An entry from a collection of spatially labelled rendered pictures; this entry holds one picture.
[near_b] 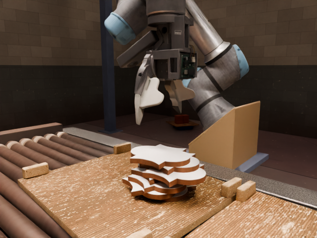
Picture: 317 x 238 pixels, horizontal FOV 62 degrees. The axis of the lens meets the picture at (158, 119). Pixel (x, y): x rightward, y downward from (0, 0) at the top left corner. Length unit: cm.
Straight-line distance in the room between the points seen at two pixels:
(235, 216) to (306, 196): 23
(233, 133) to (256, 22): 475
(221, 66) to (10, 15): 479
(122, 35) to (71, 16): 538
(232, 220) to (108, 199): 24
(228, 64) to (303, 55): 427
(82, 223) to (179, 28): 38
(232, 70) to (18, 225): 79
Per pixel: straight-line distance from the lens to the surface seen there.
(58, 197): 61
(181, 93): 58
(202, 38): 99
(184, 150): 60
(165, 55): 49
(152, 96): 48
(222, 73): 99
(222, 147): 89
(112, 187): 62
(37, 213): 61
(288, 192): 71
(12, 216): 61
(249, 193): 59
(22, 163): 92
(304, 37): 525
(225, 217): 52
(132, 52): 56
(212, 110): 96
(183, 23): 50
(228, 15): 581
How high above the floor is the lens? 120
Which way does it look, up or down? 11 degrees down
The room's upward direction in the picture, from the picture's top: straight up
